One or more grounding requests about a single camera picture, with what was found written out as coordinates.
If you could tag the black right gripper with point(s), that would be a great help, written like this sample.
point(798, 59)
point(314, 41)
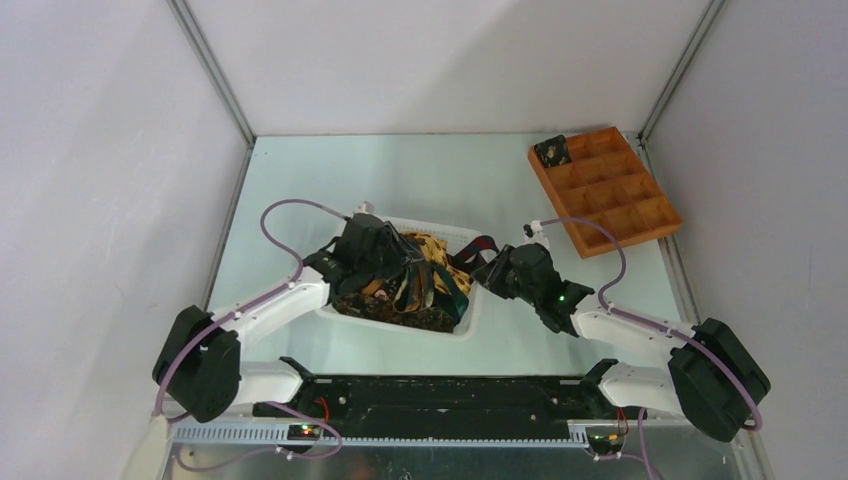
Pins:
point(492, 274)

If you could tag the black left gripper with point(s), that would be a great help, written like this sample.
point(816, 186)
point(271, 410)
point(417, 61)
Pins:
point(401, 253)

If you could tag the white plastic mesh basket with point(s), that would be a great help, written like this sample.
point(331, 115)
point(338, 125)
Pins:
point(456, 239)

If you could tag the orange compartment tray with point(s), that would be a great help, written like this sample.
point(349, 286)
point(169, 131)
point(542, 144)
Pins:
point(608, 184)

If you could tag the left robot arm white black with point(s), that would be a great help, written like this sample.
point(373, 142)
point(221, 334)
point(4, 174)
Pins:
point(202, 363)

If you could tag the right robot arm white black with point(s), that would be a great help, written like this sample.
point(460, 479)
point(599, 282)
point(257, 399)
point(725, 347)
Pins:
point(702, 372)

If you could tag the red navy striped tie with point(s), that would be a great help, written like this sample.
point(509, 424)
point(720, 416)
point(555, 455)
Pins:
point(471, 257)

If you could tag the green navy plaid tie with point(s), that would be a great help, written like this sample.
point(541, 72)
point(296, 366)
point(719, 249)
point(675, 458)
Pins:
point(425, 285)

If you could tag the brown dark patterned tie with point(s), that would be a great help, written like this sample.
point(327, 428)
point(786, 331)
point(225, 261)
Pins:
point(379, 309)

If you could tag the rolled dark patterned tie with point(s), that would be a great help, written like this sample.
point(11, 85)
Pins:
point(553, 152)

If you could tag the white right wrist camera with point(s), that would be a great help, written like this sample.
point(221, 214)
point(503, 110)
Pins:
point(533, 234)

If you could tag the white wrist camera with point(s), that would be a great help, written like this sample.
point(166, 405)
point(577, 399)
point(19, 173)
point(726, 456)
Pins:
point(533, 234)
point(364, 208)

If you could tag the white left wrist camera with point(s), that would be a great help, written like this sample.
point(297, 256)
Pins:
point(364, 208)

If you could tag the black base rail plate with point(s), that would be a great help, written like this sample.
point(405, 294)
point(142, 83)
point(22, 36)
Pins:
point(461, 408)

